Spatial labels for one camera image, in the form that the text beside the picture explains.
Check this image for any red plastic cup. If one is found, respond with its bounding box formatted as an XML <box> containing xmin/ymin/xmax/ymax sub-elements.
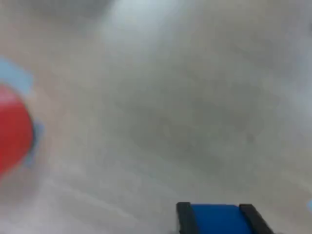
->
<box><xmin>0</xmin><ymin>84</ymin><xmax>35</xmax><ymax>180</ymax></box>

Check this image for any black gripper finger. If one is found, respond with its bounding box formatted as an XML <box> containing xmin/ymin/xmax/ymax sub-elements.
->
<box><xmin>175</xmin><ymin>201</ymin><xmax>201</xmax><ymax>234</ymax></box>
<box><xmin>238</xmin><ymin>203</ymin><xmax>276</xmax><ymax>234</ymax></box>

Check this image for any blue wooden cube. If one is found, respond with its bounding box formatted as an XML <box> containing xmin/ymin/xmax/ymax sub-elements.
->
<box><xmin>190</xmin><ymin>204</ymin><xmax>252</xmax><ymax>234</ymax></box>

